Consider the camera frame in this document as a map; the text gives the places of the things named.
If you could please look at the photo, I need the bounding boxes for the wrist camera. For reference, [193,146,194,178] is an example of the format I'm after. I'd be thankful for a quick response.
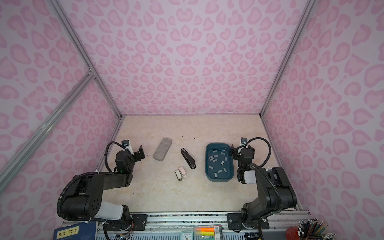
[122,140,134,155]
[241,137,248,148]

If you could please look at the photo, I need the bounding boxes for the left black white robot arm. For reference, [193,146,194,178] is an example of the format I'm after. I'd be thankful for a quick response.
[57,146,145,231]

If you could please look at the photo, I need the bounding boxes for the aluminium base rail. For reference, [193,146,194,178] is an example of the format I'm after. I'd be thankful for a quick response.
[94,210,311,240]

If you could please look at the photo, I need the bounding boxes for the red pen holder with pens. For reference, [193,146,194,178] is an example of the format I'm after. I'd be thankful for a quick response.
[286,219,336,240]

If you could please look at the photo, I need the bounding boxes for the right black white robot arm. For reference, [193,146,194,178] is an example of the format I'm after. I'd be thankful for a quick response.
[227,146,297,233]

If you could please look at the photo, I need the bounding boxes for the pink white stapler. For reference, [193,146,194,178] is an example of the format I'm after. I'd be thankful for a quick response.
[175,167,187,182]

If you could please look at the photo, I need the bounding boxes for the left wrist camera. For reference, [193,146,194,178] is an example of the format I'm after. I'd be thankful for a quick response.
[122,140,134,155]

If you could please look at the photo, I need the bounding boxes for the grey stone block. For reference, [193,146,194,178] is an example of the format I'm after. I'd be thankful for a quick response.
[153,138,173,162]

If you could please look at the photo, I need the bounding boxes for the teal plastic tray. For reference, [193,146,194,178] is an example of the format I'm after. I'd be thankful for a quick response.
[205,143,234,182]

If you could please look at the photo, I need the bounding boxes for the highlighter marker box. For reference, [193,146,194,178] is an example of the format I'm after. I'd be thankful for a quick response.
[194,225,224,240]

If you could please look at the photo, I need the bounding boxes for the small teal clock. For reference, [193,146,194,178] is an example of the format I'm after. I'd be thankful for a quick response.
[180,231,194,240]

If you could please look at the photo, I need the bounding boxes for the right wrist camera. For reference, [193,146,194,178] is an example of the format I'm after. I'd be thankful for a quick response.
[241,137,248,148]

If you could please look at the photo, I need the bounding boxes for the blue book yellow label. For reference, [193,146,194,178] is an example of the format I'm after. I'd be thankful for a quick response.
[53,222,98,240]

